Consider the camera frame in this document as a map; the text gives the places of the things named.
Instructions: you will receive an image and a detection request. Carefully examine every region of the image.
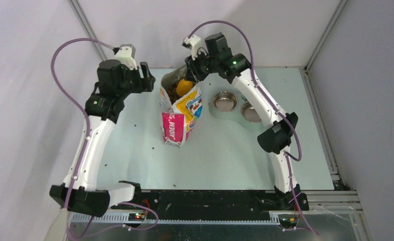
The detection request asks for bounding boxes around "steel bowl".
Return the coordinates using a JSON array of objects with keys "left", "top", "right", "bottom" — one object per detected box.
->
[
  {"left": 240, "top": 101, "right": 261, "bottom": 123},
  {"left": 213, "top": 91, "right": 238, "bottom": 112}
]

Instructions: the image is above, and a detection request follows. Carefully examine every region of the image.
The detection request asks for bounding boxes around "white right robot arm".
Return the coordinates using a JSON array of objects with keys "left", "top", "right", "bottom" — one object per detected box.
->
[{"left": 182, "top": 33, "right": 299, "bottom": 210}]

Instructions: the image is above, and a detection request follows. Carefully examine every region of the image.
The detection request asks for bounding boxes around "pet food bag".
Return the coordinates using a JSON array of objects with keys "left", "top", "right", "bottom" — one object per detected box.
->
[{"left": 159, "top": 65, "right": 203, "bottom": 147}]

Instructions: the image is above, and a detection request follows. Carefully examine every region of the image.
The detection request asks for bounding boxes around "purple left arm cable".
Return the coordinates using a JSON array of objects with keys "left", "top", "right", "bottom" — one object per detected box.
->
[{"left": 50, "top": 37, "right": 159, "bottom": 240}]

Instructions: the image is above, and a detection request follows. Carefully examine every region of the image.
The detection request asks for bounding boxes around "yellow plastic scoop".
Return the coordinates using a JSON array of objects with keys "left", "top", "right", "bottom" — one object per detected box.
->
[{"left": 175, "top": 79, "right": 194, "bottom": 97}]

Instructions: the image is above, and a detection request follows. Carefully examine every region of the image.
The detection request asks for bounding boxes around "right steel bowl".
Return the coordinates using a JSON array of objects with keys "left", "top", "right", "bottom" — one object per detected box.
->
[{"left": 240, "top": 101, "right": 261, "bottom": 123}]

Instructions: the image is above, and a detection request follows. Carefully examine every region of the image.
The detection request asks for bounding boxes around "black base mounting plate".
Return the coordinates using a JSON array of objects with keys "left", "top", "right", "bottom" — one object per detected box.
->
[{"left": 111, "top": 189, "right": 309, "bottom": 222}]

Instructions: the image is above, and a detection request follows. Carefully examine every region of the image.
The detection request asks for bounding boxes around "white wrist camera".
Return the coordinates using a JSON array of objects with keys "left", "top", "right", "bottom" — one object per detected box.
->
[
  {"left": 182, "top": 35, "right": 203, "bottom": 60},
  {"left": 113, "top": 44, "right": 138, "bottom": 70}
]

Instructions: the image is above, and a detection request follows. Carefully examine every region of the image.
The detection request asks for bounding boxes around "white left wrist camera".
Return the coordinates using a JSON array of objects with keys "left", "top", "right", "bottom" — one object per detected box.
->
[{"left": 113, "top": 44, "right": 138, "bottom": 70}]

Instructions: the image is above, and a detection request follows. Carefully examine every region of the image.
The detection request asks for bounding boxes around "left steel bowl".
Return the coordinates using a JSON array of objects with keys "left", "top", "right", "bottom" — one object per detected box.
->
[{"left": 213, "top": 91, "right": 238, "bottom": 112}]

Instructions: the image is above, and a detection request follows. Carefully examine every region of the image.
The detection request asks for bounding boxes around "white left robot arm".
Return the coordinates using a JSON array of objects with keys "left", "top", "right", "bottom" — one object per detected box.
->
[{"left": 49, "top": 59, "right": 155, "bottom": 217}]

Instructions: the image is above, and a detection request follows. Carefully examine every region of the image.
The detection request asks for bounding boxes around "pale green bowl stand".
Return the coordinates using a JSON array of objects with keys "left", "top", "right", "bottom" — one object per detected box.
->
[{"left": 209, "top": 91, "right": 265, "bottom": 131}]

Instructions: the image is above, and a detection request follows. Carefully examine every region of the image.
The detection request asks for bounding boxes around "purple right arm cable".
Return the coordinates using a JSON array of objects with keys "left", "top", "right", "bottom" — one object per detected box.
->
[{"left": 187, "top": 20, "right": 319, "bottom": 236}]

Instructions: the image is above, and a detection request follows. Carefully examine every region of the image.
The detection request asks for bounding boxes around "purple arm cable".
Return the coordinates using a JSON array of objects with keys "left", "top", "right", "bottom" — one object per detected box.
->
[
  {"left": 187, "top": 20, "right": 319, "bottom": 236},
  {"left": 50, "top": 37, "right": 159, "bottom": 240}
]

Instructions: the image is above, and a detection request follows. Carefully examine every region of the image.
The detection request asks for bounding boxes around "aluminium frame rail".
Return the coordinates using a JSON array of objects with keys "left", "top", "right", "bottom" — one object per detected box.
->
[{"left": 61, "top": 189, "right": 364, "bottom": 225}]

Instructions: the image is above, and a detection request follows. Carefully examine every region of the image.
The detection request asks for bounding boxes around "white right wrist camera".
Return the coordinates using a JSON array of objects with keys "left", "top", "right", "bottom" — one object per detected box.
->
[{"left": 182, "top": 35, "right": 203, "bottom": 60}]

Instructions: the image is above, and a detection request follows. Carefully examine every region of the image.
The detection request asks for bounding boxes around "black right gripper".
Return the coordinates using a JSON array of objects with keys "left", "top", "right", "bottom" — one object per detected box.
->
[{"left": 185, "top": 49, "right": 219, "bottom": 83}]

